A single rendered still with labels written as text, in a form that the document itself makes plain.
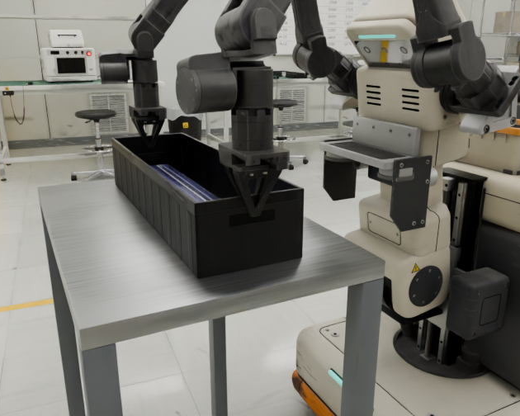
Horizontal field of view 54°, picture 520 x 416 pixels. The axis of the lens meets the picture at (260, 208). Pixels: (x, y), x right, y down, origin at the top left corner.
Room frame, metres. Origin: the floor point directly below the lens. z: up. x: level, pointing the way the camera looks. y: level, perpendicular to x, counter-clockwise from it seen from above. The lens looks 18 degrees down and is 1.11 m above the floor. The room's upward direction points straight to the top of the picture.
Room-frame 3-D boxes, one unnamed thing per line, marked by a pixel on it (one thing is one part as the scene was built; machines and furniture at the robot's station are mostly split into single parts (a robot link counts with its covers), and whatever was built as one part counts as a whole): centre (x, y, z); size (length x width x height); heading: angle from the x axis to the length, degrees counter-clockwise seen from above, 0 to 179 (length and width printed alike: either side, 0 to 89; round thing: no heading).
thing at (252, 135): (0.69, 0.01, 1.00); 0.10 x 0.07 x 0.07; 26
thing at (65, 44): (4.85, 1.76, 1.03); 0.44 x 0.37 x 0.46; 118
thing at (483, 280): (1.14, -0.41, 0.53); 0.28 x 0.27 x 0.25; 26
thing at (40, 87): (4.85, 1.71, 0.40); 1.50 x 0.75 x 0.81; 112
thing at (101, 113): (4.27, 1.38, 0.30); 0.51 x 0.50 x 0.60; 68
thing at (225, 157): (0.70, 0.01, 0.93); 0.07 x 0.07 x 0.09; 26
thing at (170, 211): (0.94, 0.14, 0.86); 0.57 x 0.17 x 0.11; 27
